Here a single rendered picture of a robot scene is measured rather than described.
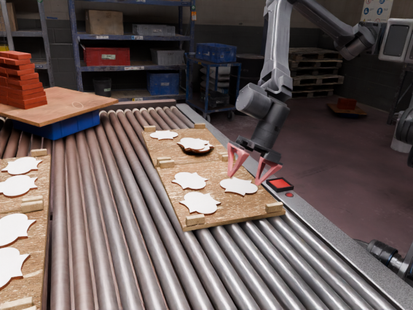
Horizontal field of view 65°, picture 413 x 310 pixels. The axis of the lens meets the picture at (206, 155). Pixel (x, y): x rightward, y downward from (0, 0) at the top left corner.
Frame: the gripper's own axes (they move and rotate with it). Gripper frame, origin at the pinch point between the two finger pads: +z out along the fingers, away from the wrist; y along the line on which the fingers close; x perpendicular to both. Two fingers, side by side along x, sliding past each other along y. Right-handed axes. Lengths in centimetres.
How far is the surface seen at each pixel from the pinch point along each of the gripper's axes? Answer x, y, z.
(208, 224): 12.7, 7.0, 19.9
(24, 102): 117, -38, 23
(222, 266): -2.6, 3.8, 23.7
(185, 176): 41.2, 11.8, 15.4
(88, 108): 109, -12, 14
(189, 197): 26.9, 7.0, 18.2
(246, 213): 11.9, 19.2, 13.8
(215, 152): 57, 32, 6
